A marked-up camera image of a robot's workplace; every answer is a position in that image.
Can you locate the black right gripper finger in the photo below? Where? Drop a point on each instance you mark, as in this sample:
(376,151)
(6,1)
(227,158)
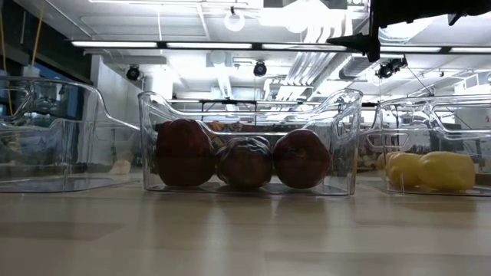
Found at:
(354,41)

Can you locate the orange-yellow lemon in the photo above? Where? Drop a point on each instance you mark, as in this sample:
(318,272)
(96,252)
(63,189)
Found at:
(381,161)

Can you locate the dark red apple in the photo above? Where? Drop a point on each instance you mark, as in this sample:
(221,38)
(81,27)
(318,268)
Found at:
(244,161)
(184,153)
(301,158)

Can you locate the yellow lemon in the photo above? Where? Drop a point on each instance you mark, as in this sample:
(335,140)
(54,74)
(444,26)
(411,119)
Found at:
(447,170)
(403,168)

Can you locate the white garlic bulb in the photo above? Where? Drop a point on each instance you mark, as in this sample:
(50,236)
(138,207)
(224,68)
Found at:
(120,166)

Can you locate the clear plastic bin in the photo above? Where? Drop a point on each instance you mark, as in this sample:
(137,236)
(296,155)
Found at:
(422,115)
(345,115)
(57,180)

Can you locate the long ceiling light bar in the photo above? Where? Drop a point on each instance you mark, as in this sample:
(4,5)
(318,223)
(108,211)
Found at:
(209,45)

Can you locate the black ceiling camera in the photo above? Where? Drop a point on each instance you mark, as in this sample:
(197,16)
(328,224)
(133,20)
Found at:
(391,67)
(260,69)
(133,73)

